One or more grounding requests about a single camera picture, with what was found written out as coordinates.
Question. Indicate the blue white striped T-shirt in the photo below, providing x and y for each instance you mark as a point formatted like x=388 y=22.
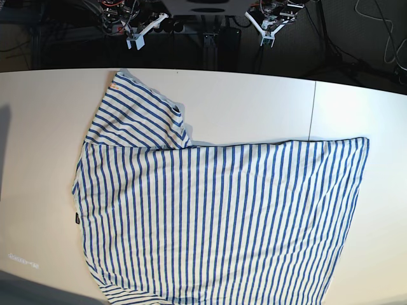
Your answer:
x=164 y=221

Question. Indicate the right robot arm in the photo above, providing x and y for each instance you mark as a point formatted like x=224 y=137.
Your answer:
x=116 y=17

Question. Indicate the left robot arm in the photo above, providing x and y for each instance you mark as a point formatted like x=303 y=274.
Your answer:
x=276 y=11

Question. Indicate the aluminium table leg profile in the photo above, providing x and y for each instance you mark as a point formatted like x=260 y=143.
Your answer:
x=209 y=52

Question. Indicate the black power adapter box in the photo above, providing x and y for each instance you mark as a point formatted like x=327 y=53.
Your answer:
x=229 y=39

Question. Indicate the black power strip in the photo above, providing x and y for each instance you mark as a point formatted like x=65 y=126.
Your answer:
x=166 y=26

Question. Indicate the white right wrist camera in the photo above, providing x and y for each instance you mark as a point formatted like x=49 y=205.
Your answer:
x=135 y=40

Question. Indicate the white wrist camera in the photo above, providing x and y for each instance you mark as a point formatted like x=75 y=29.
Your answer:
x=135 y=40
x=267 y=41

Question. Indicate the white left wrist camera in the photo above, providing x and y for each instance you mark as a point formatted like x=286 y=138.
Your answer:
x=267 y=41

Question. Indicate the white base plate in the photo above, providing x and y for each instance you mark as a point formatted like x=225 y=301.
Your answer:
x=208 y=7

